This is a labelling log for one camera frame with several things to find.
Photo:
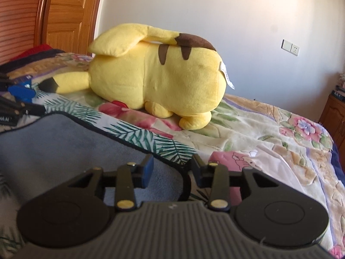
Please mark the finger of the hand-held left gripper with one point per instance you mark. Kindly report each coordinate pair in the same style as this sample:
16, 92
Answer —
21, 91
32, 109

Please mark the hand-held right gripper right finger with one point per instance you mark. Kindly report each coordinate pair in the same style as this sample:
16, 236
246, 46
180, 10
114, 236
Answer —
197, 173

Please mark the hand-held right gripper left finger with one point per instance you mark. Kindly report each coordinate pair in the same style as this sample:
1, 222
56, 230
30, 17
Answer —
148, 172

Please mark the grey towel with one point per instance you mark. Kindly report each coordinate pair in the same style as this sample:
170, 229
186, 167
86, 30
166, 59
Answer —
67, 151

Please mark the palm leaf printed cloth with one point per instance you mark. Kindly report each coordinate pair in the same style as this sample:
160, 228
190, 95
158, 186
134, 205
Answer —
151, 141

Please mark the red cloth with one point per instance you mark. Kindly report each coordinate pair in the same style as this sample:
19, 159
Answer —
35, 50

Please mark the louvered wooden wardrobe door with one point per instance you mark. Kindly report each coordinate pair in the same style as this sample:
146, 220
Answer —
17, 16

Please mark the floral blanket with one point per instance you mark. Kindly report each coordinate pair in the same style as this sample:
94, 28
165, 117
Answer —
283, 151

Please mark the yellow plush toy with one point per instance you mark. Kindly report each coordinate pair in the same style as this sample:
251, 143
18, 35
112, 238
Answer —
167, 78

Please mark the wooden cabinet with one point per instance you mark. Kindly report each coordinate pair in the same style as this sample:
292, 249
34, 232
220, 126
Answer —
334, 118

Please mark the stack of books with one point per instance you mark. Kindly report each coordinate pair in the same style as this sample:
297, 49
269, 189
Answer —
340, 91

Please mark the white wall socket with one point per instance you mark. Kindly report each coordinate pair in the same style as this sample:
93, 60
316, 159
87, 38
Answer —
291, 47

